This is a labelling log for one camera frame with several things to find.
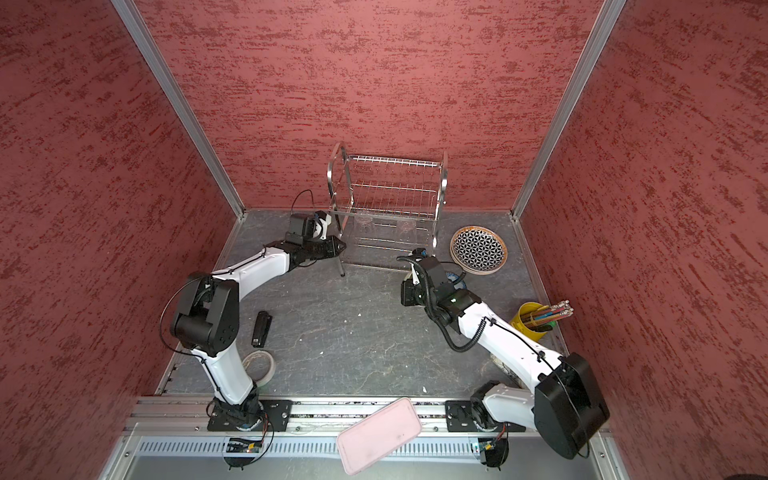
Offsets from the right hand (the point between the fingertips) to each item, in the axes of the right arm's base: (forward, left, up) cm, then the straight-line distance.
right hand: (401, 292), depth 83 cm
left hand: (+17, +18, -2) cm, 25 cm away
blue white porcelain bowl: (-7, -11, +18) cm, 22 cm away
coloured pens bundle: (-8, -39, 0) cm, 40 cm away
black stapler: (-6, +42, -10) cm, 43 cm away
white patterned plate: (+23, -30, -12) cm, 39 cm away
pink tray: (-34, +9, -11) cm, 37 cm away
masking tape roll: (-15, +41, -14) cm, 46 cm away
